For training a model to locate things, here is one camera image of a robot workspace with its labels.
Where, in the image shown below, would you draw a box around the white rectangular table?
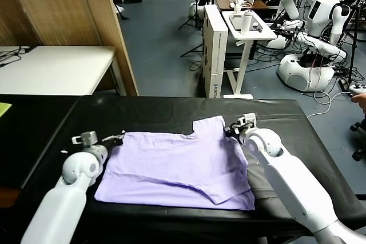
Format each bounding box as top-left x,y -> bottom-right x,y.
0,45 -> 126,97

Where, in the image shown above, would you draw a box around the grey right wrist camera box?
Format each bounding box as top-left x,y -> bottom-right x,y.
236,113 -> 257,127

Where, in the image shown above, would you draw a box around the white game controller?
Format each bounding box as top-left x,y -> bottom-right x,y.
348,83 -> 366,95

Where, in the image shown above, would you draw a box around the white rolling side table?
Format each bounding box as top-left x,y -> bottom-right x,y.
221,10 -> 278,101

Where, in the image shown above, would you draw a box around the white humanoid robot dark joints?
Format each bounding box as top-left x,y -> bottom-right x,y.
276,0 -> 351,93

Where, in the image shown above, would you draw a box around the small white round robot base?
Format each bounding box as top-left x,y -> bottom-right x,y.
189,3 -> 205,18

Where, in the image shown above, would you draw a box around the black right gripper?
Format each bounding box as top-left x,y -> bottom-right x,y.
224,126 -> 244,139

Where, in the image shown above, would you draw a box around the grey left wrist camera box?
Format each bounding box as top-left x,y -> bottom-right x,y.
71,131 -> 100,146

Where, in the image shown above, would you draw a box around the glossy black side table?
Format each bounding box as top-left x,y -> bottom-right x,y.
0,94 -> 82,189

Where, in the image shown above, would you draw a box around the thin black tripod stand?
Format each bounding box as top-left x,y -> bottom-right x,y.
178,0 -> 202,32

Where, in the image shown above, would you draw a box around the white floor cable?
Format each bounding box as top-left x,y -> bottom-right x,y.
305,91 -> 352,119

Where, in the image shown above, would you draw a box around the lavender printed t-shirt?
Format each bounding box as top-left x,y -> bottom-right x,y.
93,115 -> 256,212

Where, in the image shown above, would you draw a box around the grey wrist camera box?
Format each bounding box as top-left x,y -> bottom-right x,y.
71,131 -> 100,146
236,113 -> 257,127

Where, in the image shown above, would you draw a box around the grey tablet computer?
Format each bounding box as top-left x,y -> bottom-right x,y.
228,14 -> 246,31

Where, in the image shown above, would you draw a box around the black heavy tripod stand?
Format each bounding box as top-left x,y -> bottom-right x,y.
339,0 -> 363,90

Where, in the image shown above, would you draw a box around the black table cover sheet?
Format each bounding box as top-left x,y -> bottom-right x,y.
21,95 -> 366,244

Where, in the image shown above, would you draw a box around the bystander bare hand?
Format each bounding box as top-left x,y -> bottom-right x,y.
351,92 -> 366,115

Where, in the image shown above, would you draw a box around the tall white cardboard box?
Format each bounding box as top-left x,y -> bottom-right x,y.
201,4 -> 229,98

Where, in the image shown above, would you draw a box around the black office chair base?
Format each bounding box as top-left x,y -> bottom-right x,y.
349,122 -> 366,162

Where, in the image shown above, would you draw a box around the white cylindrical bottle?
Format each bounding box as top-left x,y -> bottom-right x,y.
241,9 -> 254,35

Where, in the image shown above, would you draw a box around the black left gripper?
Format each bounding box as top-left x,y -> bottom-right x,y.
100,131 -> 126,149

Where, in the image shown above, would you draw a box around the yellow-green paper sheet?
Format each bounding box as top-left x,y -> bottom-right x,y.
0,102 -> 14,119

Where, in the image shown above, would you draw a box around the black cables with adapter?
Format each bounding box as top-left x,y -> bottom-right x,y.
0,45 -> 32,69

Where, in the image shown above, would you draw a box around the white gadget with cables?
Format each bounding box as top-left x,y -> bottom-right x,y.
229,0 -> 252,15

